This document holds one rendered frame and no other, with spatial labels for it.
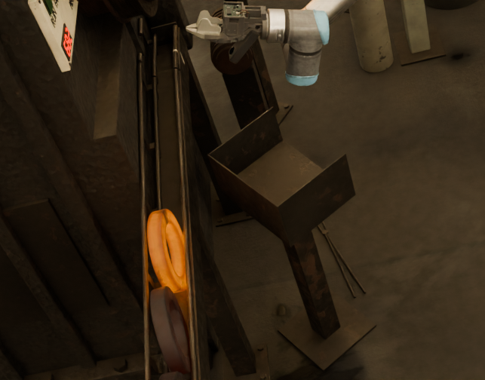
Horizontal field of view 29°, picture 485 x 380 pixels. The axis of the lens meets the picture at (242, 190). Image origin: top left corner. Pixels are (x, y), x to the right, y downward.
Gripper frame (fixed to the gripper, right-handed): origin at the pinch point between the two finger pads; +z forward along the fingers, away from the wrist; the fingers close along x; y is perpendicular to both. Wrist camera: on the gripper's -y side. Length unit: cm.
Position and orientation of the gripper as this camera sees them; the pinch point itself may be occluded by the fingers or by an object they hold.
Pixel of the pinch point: (190, 31)
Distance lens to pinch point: 256.6
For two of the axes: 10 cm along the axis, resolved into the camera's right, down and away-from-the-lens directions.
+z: -10.0, 0.0, -0.9
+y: 0.7, -7.1, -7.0
